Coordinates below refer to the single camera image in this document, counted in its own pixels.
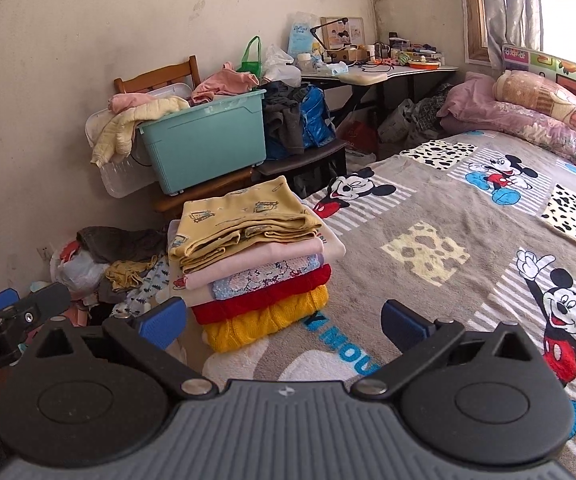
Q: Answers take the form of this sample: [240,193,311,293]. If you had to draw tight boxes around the purple floral pillow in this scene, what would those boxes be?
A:
[436,72,576,165]

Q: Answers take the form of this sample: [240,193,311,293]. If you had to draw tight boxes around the grey window curtain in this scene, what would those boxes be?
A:
[483,0,544,70]

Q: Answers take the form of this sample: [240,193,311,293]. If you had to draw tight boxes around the black clothes pile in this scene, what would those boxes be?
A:
[262,81,307,159]

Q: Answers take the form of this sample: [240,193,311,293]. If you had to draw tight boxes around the red folded sweater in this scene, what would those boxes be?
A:
[191,264,331,325]

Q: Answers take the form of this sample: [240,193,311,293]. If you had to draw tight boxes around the yellow printed pajama garment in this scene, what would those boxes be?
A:
[169,176,321,274]

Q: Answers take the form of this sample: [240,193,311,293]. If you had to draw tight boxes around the floor clothes pile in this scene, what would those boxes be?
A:
[49,226,169,326]

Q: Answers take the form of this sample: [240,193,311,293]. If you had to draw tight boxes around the picture frame on table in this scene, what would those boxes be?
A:
[320,16,367,50]

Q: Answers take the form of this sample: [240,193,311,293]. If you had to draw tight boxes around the pink garment in bin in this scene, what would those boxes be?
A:
[189,62,260,105]

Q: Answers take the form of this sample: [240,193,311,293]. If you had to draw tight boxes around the blue plastic bag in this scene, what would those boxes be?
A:
[266,84,338,162]

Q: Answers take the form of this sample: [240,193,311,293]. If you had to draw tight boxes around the yellow knit sweater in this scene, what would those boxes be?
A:
[202,285,329,353]

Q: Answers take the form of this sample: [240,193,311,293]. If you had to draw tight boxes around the pink folded garment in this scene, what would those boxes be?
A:
[167,219,348,309]

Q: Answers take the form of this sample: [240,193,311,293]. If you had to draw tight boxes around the black folding table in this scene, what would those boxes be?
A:
[302,65,459,128]

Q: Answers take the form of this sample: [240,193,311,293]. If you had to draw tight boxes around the cream dotted pillow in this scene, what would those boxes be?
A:
[493,70,576,132]

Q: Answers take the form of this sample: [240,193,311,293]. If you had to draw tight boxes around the floral printed folded garment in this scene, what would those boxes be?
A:
[211,255,324,300]

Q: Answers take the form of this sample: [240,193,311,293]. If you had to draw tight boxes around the grey Mickey Mouse blanket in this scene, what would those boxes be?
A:
[181,131,576,475]

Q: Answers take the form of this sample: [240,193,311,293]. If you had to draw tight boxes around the wooden chair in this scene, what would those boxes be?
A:
[113,54,254,220]

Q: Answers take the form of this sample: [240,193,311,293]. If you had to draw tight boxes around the cream knit garment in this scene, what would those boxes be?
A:
[90,96,190,168]

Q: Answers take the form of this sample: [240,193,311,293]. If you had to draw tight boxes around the green mesh bag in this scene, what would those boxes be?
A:
[237,36,262,79]

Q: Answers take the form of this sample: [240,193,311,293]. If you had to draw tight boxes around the teal plastic storage bin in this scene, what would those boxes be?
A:
[139,90,266,195]

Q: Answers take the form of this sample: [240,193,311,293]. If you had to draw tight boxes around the clear plastic bin lid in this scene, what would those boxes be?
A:
[85,82,192,198]

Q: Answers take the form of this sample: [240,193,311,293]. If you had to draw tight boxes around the colourful alphabet play mat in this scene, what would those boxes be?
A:
[502,44,576,95]

